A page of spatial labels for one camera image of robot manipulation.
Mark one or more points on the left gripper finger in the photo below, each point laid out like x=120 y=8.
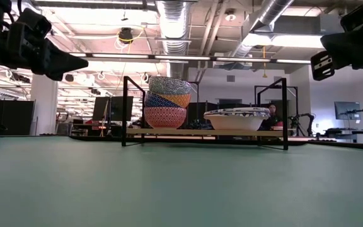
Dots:
x=52 y=52
x=58 y=70

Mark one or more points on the LED light bar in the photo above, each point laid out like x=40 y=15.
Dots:
x=181 y=57

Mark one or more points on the blue-inside orange patterned bowl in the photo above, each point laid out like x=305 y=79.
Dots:
x=180 y=100

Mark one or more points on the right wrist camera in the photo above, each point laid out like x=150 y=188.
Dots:
x=356 y=17

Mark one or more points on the green table mat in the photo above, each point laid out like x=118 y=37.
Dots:
x=181 y=183

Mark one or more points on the black monitor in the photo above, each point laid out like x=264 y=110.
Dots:
x=122 y=108
x=101 y=108

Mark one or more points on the silver ceiling duct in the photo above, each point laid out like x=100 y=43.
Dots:
x=173 y=28
x=263 y=15

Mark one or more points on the grey wall monitor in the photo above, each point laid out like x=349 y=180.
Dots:
x=347 y=110

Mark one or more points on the yellow-inside blue patterned bowl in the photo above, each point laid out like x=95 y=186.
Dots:
x=156 y=101

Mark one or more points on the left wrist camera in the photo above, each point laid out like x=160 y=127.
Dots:
x=35 y=22

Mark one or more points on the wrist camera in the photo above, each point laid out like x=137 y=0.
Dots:
x=356 y=17
x=35 y=22

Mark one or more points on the black overhead camera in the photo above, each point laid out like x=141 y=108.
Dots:
x=125 y=35

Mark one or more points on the person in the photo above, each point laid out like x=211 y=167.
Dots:
x=272 y=111

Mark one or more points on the blue patterned white paper bowl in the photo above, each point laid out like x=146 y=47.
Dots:
x=236 y=123
x=257 y=113
x=236 y=109

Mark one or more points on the black partition panel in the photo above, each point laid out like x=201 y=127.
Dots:
x=6 y=116

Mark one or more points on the striped-inside red wavy bowl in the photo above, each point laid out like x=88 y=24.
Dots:
x=165 y=118

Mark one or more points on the black aluminium rig frame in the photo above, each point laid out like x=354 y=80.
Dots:
x=342 y=145

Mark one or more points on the red-inside blue floral bowl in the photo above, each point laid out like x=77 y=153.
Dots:
x=169 y=85

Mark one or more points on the white column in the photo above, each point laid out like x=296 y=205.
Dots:
x=44 y=104

